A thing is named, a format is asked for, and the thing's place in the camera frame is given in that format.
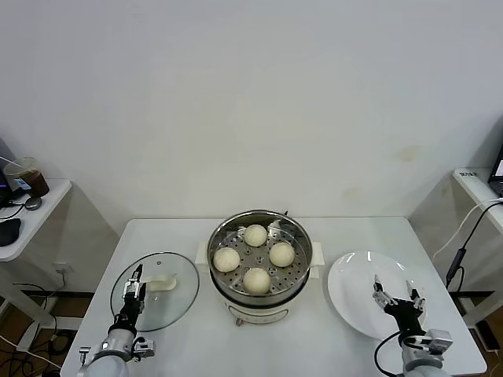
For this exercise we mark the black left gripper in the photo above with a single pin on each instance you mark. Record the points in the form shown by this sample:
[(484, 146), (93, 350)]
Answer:
[(131, 310)]

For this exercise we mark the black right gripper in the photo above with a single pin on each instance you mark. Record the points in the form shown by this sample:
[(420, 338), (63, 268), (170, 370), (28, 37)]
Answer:
[(404, 318)]

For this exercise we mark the glass pot lid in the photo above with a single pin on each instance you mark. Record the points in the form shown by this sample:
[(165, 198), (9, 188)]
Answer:
[(173, 298)]

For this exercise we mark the white steamed baozi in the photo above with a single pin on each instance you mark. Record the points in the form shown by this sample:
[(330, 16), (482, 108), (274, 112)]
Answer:
[(256, 280), (255, 235), (282, 254), (226, 260)]

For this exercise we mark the black computer mouse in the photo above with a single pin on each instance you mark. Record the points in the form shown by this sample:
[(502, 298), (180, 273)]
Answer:
[(8, 231)]

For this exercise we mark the stainless steel steamer basket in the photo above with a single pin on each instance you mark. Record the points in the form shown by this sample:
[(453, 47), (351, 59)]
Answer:
[(298, 251)]

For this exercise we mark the white round plate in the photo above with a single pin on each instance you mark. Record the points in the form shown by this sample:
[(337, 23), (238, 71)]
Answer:
[(353, 286)]

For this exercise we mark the white side table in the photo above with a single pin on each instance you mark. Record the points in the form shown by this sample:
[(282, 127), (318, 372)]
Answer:
[(51, 196), (471, 184)]

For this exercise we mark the black laptop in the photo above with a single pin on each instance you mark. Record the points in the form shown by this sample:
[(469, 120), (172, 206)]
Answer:
[(497, 176)]

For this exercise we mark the clear iced coffee cup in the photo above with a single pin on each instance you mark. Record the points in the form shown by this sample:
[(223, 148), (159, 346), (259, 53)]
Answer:
[(26, 176)]

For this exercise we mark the white drinking straw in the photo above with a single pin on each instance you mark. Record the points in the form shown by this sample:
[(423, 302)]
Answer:
[(7, 160)]

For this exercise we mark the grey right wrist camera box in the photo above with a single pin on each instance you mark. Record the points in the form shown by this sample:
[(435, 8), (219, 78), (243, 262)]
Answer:
[(438, 341)]

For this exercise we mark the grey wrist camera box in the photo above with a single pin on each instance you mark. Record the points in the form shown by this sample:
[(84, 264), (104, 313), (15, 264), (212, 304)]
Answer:
[(438, 341), (145, 347)]

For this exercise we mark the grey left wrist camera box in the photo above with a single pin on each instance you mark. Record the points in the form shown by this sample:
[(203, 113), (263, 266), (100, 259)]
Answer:
[(145, 347)]

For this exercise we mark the white wall power socket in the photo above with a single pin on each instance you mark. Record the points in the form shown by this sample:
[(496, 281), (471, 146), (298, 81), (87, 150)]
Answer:
[(64, 269)]

